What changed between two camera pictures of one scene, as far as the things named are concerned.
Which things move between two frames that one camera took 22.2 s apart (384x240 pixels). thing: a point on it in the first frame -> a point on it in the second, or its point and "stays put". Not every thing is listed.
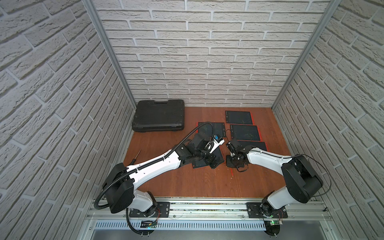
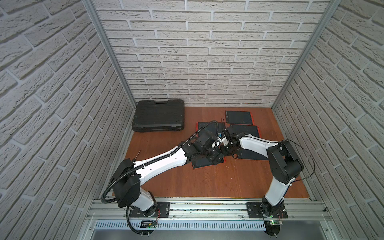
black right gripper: [229, 165] -> [223, 148]
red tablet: [206, 130] stays put
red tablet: [217, 152] stays put
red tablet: [239, 117] stays put
